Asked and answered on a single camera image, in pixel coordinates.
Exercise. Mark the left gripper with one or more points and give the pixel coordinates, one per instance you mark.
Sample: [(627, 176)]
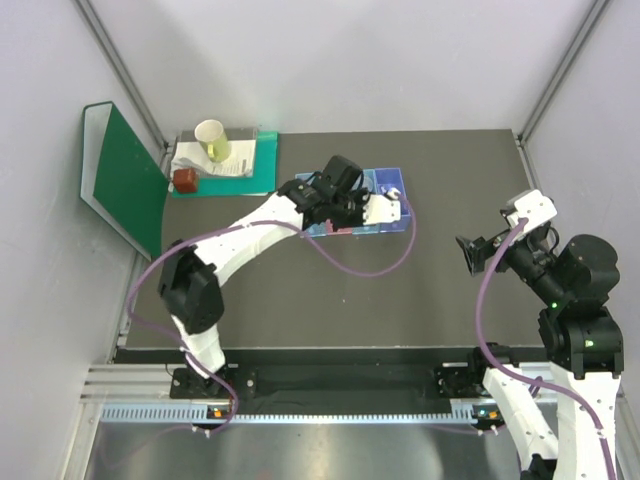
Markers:
[(367, 204)]

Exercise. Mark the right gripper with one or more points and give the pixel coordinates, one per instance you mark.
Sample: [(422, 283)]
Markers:
[(476, 250)]

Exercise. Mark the purple drawer box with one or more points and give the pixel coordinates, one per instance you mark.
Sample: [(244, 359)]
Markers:
[(387, 179)]

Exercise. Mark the pink drawer box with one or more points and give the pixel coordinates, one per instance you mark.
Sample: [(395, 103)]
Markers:
[(332, 230)]

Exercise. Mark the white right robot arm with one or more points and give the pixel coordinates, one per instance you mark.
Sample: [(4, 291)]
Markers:
[(563, 428)]

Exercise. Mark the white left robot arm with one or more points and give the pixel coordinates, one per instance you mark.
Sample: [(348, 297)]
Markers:
[(193, 276)]

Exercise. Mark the teal green notebook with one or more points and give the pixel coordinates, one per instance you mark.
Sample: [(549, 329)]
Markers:
[(251, 169)]

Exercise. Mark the cream yellow mug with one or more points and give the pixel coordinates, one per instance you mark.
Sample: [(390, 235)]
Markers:
[(212, 137)]

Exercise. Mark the dark red cube box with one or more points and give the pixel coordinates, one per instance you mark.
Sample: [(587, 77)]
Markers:
[(185, 181)]

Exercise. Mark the green binder folder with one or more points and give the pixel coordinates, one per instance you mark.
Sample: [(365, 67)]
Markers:
[(120, 180)]

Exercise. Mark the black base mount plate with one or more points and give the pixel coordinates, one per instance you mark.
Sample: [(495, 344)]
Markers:
[(289, 383)]

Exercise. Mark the grey slotted cable duct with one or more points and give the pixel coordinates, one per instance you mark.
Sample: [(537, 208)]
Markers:
[(453, 412)]

